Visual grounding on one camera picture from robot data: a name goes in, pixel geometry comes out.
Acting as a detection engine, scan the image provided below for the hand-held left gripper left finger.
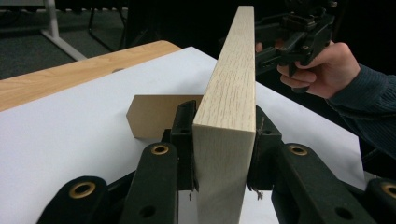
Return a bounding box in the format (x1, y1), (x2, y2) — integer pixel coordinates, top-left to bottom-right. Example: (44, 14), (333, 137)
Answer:
(162, 100), (199, 191)

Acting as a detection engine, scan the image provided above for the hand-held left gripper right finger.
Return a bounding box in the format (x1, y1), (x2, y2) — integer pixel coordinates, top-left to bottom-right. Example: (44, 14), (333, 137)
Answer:
(247, 105), (284, 191)

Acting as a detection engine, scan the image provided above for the light wooden photo frame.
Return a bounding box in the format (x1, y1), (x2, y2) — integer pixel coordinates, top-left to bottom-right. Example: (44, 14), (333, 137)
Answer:
(125, 5), (257, 224)

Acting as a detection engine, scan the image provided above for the white paper mat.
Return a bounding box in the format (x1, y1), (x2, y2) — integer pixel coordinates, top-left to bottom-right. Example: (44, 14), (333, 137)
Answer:
(0, 46), (367, 224)

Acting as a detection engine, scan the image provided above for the thin black stand leg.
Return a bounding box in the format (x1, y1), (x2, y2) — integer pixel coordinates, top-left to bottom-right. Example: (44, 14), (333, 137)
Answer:
(88, 6), (129, 53)

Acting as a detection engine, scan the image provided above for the white metal stand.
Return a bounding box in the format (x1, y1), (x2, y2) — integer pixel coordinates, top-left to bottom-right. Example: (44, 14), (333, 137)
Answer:
(0, 0), (88, 62)

